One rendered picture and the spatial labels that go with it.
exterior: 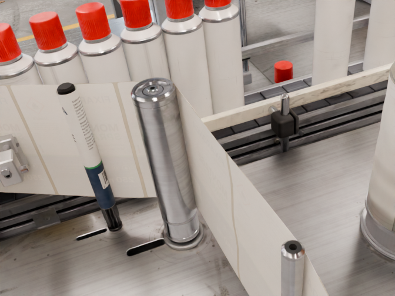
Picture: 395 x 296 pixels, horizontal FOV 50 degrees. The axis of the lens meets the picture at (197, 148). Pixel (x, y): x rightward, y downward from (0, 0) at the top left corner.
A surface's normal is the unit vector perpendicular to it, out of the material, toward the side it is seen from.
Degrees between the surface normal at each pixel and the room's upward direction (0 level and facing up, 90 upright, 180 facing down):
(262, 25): 0
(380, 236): 90
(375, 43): 90
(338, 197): 0
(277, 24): 0
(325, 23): 90
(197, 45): 90
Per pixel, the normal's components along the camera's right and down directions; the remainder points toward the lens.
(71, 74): 0.70, 0.38
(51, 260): -0.12, -0.78
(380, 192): -0.95, 0.25
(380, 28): -0.61, 0.55
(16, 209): 0.31, 0.56
